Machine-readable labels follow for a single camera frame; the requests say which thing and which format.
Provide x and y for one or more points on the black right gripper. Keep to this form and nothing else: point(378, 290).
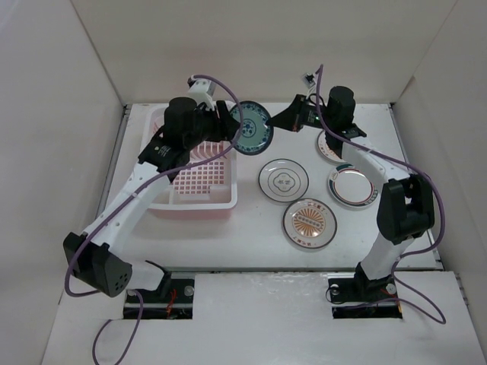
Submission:
point(292, 117)

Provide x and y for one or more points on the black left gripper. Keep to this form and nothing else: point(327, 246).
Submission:
point(224, 126)

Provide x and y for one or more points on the blue floral pattern plate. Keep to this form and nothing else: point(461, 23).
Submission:
point(256, 135)

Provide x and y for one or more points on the orange sunburst plate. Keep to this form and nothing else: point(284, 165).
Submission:
point(309, 224)
point(326, 151)

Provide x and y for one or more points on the white plate black clover outline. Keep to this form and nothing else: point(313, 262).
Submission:
point(283, 180)

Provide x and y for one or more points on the green red rimmed plate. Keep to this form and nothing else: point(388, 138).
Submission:
point(350, 187)

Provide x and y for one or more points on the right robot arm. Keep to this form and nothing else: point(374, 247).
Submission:
point(405, 208)

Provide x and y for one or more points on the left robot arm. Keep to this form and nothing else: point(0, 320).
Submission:
point(94, 255)

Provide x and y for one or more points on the white pink dish rack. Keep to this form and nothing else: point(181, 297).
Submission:
point(206, 191)

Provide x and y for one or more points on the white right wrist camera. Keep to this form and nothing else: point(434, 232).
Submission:
point(308, 80)

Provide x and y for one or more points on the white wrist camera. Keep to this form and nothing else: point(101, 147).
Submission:
point(308, 80)
point(201, 88)

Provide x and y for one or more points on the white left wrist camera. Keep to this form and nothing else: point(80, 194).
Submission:
point(201, 88)

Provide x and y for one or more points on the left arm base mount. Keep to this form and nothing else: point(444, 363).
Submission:
point(172, 300)

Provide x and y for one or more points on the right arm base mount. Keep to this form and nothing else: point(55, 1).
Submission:
point(354, 298)

